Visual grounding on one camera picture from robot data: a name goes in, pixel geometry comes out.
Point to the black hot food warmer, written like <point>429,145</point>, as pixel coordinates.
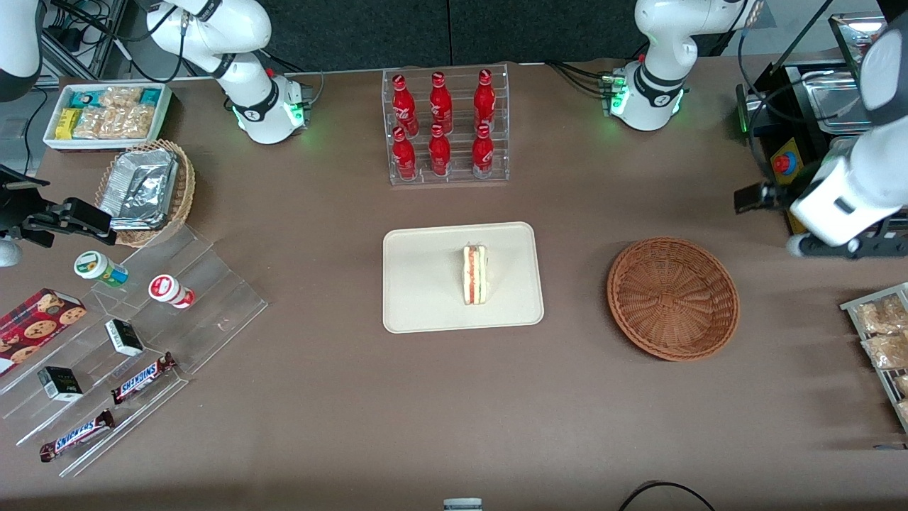
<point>823,106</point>

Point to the light wicker basket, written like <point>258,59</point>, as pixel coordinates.
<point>186,191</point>

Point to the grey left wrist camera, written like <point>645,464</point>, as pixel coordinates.
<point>851,247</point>

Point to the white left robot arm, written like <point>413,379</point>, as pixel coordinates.
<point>649,106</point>

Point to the clear bag of nut snacks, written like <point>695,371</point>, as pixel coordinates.
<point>129,122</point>
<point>120,97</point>
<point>89,123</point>

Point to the triangular sandwich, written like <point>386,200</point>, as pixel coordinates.
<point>474,277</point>

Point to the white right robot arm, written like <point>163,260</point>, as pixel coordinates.
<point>262,106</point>

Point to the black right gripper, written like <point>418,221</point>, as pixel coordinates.
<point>14,211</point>

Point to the brown Snickers bar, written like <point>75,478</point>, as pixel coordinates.
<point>142,378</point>
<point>76,435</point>

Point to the stack of foil containers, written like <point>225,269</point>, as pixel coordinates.
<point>138,188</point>

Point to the tray of packaged snacks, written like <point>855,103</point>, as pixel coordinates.
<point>848,306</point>

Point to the small black box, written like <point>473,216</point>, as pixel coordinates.
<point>60,383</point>
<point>124,337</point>

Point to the red cola bottle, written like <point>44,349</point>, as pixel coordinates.
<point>403,106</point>
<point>440,105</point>
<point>403,157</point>
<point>484,103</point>
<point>483,155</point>
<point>440,155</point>

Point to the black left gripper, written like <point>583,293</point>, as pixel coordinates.
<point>776,194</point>

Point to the clear bag of pastries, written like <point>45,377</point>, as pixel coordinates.
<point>904,410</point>
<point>879,316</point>
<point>887,351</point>
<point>902,385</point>

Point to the green label yogurt cup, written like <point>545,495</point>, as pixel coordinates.
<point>96,266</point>

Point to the cream plastic tray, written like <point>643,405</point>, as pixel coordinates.
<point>425,280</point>

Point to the small grey block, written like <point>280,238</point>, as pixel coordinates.
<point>462,504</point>

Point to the white rectangular snack bin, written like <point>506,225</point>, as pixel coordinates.
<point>164,106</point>

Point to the red label yogurt cup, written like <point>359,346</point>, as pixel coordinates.
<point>167,289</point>

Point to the clear acrylic bottle rack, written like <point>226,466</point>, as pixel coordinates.
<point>457,181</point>

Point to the yellow snack pack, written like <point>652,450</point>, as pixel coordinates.
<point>67,124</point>

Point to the red cookie box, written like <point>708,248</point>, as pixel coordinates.
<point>35,326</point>

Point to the round brown wicker basket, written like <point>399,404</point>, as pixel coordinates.
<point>670,298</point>

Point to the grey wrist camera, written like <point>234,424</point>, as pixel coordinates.
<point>7,253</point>
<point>851,247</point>

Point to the teal snack pack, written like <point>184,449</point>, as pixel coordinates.
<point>150,96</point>
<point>85,98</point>

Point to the clear acrylic stepped display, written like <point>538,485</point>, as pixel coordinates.
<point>213,312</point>

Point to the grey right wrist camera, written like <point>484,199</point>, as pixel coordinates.
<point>7,253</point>

